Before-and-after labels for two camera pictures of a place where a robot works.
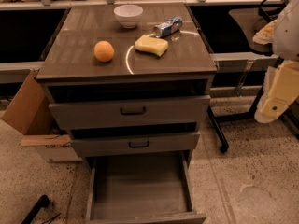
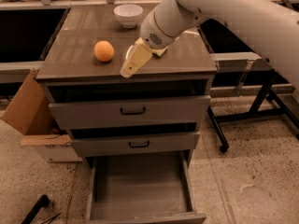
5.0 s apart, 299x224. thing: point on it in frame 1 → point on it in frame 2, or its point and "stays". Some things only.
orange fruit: [104, 50] stays
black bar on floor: [31, 217] stays
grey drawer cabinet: [132, 83] stays
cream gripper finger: [280, 88] → [157, 31]
